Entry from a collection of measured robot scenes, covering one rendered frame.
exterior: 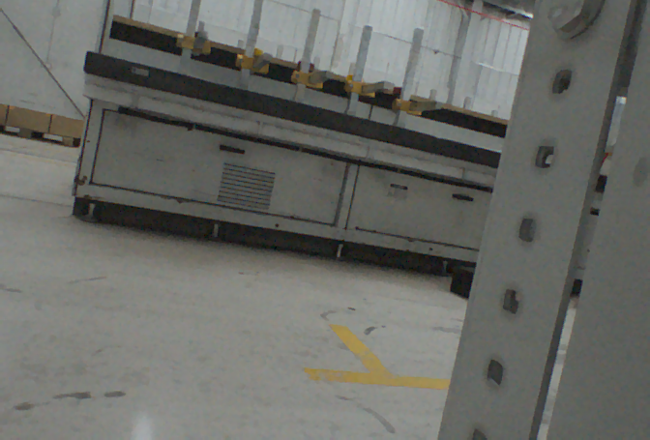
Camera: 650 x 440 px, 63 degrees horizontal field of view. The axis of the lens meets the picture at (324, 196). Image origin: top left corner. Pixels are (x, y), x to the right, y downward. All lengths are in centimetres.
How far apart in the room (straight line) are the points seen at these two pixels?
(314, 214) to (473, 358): 254
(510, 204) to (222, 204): 246
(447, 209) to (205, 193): 129
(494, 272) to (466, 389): 4
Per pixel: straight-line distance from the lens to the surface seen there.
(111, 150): 256
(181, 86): 229
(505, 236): 16
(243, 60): 234
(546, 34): 17
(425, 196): 291
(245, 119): 236
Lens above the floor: 45
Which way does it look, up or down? 3 degrees down
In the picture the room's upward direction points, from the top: 12 degrees clockwise
